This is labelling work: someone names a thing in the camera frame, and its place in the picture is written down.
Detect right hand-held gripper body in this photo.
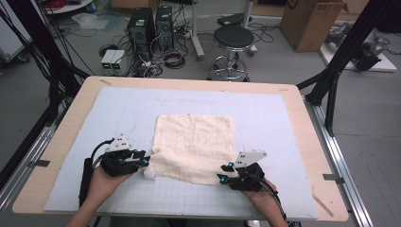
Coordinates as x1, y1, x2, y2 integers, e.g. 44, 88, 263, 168
228, 151, 268, 192

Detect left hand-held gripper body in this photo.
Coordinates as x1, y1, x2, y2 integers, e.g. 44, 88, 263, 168
99, 133, 142, 178

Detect cream cloth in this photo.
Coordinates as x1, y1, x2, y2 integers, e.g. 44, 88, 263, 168
143, 113, 241, 186

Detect person's right hand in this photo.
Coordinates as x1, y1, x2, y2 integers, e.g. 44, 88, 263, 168
242, 179, 279, 208

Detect person's left hand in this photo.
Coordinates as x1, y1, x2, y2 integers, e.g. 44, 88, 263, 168
86, 166, 136, 206

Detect white gridded mat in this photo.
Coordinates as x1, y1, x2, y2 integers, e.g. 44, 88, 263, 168
44, 86, 320, 220

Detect grey tape strip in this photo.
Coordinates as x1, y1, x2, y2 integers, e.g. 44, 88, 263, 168
29, 159, 51, 168
323, 173, 345, 184

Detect thin wooden stick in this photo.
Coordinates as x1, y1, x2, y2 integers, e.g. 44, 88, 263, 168
311, 193, 335, 218

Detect small white power supply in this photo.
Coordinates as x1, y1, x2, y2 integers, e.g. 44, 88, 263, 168
111, 50, 127, 72
100, 49, 116, 72

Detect black computer tower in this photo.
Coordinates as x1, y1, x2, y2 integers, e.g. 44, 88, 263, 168
127, 8, 157, 62
155, 5, 175, 51

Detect black round stool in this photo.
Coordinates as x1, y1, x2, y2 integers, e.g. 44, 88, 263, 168
207, 25, 255, 83

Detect white desk leg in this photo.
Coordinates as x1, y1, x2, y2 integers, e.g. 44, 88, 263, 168
188, 0, 206, 61
241, 0, 259, 57

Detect clear plastic bag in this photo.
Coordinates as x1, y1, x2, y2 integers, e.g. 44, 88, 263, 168
71, 12, 102, 31

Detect brown cardboard box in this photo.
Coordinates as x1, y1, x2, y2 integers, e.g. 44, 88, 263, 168
278, 0, 348, 53

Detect black device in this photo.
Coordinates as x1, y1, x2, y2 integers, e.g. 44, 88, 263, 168
352, 43, 383, 72

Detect white board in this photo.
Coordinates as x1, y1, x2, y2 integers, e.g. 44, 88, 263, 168
320, 31, 398, 74

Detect aluminium table rail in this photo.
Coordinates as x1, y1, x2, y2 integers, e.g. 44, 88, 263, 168
304, 96, 375, 227
0, 126, 57, 209

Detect coiled black cables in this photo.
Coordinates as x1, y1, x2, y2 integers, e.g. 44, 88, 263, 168
163, 49, 187, 70

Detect black metal frame strut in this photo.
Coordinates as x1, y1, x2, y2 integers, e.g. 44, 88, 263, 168
0, 0, 91, 127
296, 0, 401, 137

